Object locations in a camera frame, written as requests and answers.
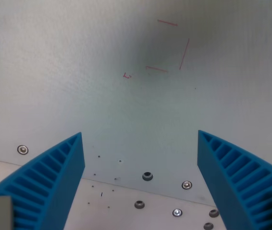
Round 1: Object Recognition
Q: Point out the grey metal cover plate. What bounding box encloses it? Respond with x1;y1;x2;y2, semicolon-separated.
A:
0;0;272;208

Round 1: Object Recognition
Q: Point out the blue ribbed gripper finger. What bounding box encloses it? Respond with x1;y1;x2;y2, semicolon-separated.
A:
197;130;272;230
0;132;86;230

